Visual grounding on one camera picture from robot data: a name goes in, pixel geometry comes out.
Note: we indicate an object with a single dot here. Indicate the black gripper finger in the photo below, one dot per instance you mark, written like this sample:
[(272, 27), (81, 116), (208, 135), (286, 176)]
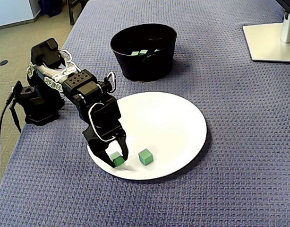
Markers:
[(123, 147), (99, 150)]

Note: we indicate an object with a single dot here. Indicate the black round container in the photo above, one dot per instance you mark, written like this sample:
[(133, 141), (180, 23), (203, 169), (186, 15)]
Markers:
[(145, 68)]

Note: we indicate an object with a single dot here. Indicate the white round plate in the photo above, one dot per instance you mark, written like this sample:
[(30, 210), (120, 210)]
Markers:
[(178, 132)]

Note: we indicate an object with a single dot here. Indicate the blue bin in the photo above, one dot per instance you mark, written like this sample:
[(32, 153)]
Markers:
[(50, 7)]

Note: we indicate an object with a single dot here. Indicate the white board panel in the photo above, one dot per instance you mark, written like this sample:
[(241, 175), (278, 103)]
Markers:
[(10, 11)]

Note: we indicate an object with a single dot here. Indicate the blue woven table cloth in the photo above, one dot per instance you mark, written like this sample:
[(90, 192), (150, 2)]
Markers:
[(230, 142)]

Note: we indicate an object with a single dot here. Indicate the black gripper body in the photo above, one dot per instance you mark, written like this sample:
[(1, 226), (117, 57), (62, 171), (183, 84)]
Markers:
[(100, 144)]

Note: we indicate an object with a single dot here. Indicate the silver monitor stand column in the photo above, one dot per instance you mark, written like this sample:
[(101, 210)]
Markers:
[(288, 28)]

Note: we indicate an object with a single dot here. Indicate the black robot arm with stickers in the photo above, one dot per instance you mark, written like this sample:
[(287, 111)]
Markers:
[(41, 106)]

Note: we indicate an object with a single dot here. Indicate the black round floor outlet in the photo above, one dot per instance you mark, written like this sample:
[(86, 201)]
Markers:
[(3, 63)]

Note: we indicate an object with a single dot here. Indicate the white monitor stand base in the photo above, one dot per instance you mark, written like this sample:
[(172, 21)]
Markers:
[(265, 45)]

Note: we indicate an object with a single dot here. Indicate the dark chair legs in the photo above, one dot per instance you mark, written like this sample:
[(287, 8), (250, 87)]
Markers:
[(73, 11)]

